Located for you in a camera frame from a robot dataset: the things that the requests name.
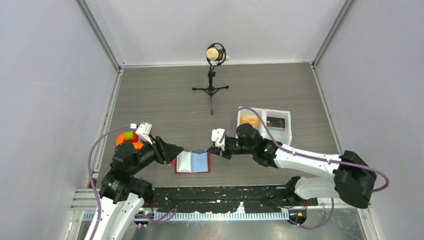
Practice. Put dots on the beige microphone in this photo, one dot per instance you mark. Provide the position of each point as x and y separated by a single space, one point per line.
218 55

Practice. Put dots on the black microphone tripod stand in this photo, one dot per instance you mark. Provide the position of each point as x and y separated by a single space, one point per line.
210 90

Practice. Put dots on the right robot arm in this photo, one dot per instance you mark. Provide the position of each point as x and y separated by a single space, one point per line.
346 177

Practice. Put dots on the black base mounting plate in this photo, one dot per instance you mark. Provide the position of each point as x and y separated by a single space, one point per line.
226 199

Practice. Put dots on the red card holder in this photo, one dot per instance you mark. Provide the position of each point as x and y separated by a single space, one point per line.
191 162

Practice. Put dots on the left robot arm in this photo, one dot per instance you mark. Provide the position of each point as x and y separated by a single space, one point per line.
121 194

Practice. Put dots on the orange credit card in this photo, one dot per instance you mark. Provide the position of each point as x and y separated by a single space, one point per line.
250 119

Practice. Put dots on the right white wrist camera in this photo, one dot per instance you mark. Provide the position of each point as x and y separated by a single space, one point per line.
218 139

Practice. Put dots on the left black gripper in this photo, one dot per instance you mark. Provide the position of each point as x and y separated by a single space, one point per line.
165 152

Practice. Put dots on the white two-compartment tray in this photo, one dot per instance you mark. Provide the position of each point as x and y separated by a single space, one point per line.
284 137

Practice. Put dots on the green toy block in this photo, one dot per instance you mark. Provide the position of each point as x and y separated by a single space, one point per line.
129 135

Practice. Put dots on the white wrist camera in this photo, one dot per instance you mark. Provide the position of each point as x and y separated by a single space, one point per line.
143 131
218 139

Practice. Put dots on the orange curved plastic piece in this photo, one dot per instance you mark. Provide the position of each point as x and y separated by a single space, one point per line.
136 141

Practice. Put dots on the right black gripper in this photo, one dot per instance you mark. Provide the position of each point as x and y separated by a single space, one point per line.
216 150

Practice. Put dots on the black credit card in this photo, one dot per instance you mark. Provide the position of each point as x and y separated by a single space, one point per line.
276 122

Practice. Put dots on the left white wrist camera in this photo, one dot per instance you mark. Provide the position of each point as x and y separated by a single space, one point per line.
143 131

